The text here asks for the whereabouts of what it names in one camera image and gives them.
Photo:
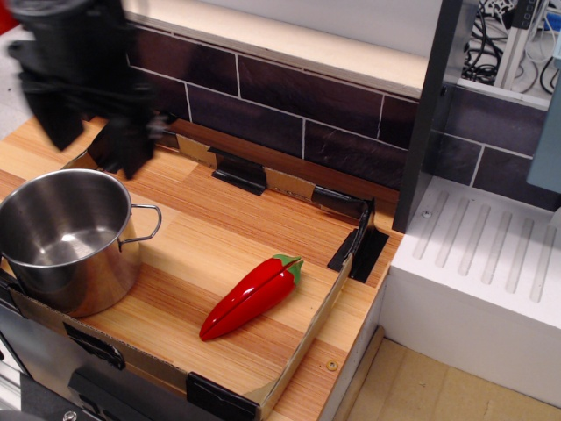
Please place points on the white ribbed drainboard block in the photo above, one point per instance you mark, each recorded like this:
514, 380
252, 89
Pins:
475, 284

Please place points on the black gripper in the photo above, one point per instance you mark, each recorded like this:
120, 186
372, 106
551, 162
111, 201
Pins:
66, 81

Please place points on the brass screw in table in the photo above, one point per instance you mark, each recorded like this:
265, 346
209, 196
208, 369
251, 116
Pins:
331, 365

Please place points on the cardboard fence with black tape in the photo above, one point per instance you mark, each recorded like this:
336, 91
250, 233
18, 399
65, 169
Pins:
208, 235

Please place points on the stainless steel pot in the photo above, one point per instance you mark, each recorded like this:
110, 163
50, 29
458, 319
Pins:
69, 241

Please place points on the dark shelf with brick backsplash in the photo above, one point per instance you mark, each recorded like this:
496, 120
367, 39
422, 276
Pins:
352, 116

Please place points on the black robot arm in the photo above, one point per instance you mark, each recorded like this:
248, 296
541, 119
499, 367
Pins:
49, 21

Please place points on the red toy chili pepper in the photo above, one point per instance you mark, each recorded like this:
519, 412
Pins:
259, 291

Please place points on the grey metal cabinet front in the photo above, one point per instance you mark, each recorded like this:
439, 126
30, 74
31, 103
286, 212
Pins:
92, 383

